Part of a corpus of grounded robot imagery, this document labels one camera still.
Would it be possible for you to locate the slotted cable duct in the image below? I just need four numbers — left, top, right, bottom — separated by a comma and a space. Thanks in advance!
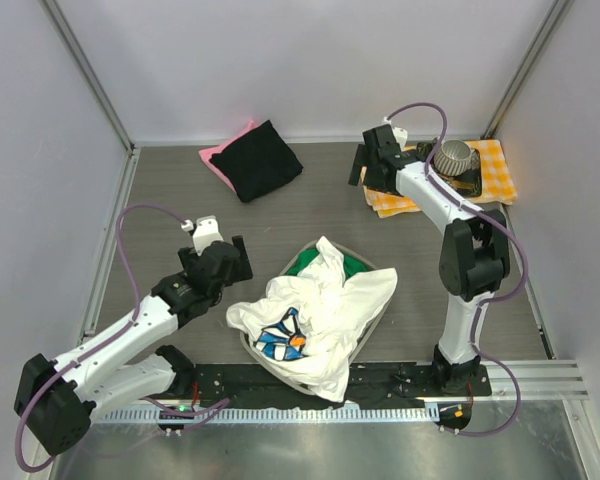
99, 403, 439, 425

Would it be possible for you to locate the folded black t-shirt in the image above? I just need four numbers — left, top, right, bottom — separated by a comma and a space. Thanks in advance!
210, 120, 303, 203

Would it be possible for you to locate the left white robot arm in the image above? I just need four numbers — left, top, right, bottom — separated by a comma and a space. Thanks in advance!
14, 236, 253, 456

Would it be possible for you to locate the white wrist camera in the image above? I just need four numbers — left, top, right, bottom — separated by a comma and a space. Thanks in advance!
382, 117, 409, 150
181, 215, 223, 255

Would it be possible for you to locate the orange checkered cloth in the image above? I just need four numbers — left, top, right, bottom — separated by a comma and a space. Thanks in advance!
363, 140, 517, 218

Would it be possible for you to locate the striped grey cup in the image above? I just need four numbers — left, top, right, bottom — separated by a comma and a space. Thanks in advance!
433, 140, 479, 177

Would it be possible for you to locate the green t-shirt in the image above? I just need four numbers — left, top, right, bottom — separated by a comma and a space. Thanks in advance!
284, 247, 373, 280

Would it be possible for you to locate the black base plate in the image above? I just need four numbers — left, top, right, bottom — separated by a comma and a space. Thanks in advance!
192, 362, 492, 410

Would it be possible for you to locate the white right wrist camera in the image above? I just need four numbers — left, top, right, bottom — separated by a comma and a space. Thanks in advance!
382, 117, 409, 150

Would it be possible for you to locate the grey plastic tray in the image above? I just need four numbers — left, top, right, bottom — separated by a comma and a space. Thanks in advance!
240, 240, 390, 397

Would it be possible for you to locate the black patterned plate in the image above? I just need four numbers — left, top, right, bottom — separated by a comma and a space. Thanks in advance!
431, 152, 482, 198

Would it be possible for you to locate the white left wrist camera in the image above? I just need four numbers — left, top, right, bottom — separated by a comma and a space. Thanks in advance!
181, 215, 223, 255

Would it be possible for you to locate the folded pink t-shirt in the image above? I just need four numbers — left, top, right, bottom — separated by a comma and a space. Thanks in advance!
198, 118, 259, 191

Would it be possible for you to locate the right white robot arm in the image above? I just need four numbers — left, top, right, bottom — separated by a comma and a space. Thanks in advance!
349, 124, 510, 395

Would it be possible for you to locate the white flower print t-shirt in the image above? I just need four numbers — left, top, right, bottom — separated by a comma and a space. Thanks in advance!
226, 237, 398, 403

